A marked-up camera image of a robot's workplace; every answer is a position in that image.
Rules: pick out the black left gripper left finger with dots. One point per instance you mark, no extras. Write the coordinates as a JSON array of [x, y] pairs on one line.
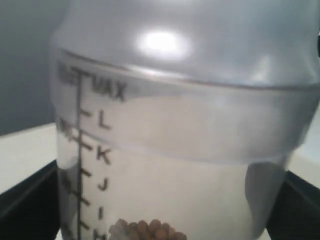
[[30, 209]]

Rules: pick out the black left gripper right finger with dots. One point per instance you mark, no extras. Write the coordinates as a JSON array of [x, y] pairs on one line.
[[296, 212]]

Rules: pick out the clear plastic shaker bottle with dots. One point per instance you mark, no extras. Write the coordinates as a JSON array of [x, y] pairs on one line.
[[176, 119]]

